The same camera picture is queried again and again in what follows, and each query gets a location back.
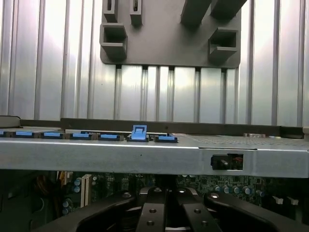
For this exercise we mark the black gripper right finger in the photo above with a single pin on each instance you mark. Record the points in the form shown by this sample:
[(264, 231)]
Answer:
[(198, 217)]

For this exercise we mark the open black PC case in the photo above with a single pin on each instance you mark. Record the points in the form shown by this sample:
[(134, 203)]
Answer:
[(96, 157)]

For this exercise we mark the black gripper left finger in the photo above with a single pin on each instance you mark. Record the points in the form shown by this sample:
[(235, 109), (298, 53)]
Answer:
[(152, 217)]

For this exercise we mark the grey plastic parts rack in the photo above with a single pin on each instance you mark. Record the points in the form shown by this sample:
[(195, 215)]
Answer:
[(169, 48)]

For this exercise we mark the white expansion slot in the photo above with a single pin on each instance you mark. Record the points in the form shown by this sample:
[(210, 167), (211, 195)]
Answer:
[(84, 191)]

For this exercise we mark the black RAM slot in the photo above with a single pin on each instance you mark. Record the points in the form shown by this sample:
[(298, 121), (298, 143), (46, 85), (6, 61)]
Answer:
[(277, 200), (293, 200)]

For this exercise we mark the green motherboard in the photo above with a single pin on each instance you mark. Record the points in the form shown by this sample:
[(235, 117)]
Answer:
[(205, 180)]

